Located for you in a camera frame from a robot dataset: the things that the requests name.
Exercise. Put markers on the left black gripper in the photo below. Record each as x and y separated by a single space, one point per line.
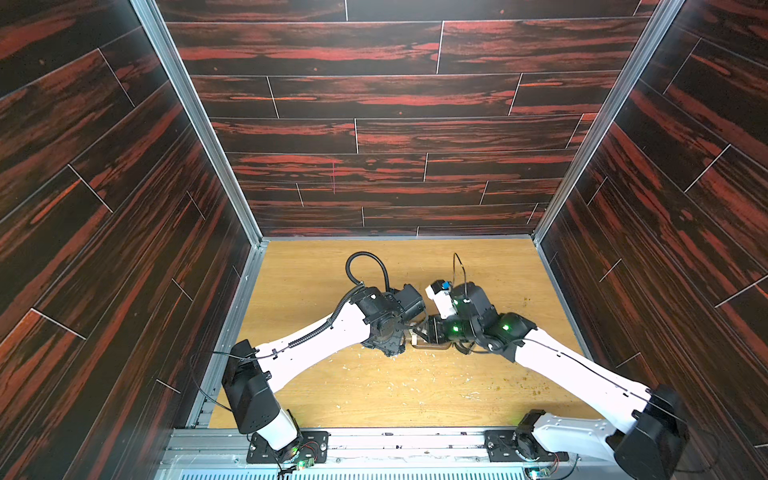
395 344

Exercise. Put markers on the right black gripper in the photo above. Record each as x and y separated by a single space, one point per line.
442 327

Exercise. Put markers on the dark wooden watch stand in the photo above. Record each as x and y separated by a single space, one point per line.
420 341

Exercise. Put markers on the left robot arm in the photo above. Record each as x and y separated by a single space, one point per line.
253 375

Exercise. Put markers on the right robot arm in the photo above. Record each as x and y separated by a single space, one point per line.
640 429

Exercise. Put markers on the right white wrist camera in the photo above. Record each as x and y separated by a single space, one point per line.
439 292

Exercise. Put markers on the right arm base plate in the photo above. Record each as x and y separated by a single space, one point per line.
507 445

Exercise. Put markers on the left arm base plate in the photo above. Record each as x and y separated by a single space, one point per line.
308 449

